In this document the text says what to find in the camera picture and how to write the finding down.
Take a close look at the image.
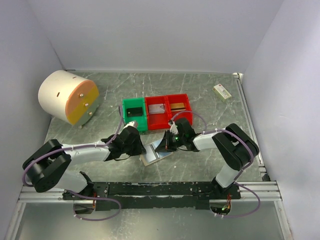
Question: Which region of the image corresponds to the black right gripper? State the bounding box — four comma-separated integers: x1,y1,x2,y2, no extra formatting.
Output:
155,129,186,152

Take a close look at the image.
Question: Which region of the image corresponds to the tan card holder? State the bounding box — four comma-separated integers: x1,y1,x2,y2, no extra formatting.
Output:
139,139,173,167

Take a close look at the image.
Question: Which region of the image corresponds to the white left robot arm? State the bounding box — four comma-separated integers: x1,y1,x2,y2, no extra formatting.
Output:
22,121,146,200

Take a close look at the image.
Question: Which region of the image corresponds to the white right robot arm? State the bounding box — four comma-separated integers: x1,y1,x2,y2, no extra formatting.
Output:
155,118,260,199

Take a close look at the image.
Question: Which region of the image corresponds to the grey striped credit card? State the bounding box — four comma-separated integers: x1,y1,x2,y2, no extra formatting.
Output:
144,144,159,165

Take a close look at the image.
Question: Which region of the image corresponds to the black credit card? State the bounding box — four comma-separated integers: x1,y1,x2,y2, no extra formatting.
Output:
126,106,144,118

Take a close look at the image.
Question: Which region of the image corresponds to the silver credit card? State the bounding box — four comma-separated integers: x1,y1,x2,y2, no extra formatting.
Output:
148,103,166,115

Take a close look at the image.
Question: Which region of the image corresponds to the green plastic bin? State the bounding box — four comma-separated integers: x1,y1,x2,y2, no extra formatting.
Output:
122,97,148,132

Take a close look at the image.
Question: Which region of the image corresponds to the red bin middle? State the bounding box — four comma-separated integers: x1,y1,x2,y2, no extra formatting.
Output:
144,96,170,131

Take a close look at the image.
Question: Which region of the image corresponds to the red bin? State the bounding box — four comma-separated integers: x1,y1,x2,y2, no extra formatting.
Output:
167,93,193,125
144,96,170,131

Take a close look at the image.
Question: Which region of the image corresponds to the red bin right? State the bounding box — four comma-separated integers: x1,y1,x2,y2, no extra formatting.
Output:
167,93,193,125

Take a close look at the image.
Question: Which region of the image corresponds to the small white cardboard box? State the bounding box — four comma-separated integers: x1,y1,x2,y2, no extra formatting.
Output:
212,83,232,102

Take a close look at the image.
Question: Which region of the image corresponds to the white cylinder with orange face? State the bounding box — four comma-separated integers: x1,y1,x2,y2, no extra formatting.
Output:
38,70,100,127

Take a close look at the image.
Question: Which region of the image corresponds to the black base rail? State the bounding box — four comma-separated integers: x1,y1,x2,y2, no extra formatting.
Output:
62,181,242,212

